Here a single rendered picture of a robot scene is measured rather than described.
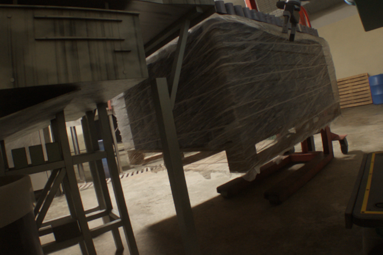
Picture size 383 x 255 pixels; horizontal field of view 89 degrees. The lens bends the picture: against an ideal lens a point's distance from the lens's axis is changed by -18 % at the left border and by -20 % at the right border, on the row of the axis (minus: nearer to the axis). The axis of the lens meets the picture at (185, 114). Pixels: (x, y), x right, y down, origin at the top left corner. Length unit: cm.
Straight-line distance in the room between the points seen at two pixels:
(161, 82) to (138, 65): 10
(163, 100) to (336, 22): 975
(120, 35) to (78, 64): 16
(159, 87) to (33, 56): 39
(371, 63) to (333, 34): 182
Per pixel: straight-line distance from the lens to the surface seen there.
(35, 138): 331
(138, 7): 86
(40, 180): 333
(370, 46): 988
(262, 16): 141
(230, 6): 119
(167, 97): 77
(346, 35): 1010
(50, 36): 69
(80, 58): 68
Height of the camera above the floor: 65
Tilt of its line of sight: 2 degrees up
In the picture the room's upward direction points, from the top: 11 degrees counter-clockwise
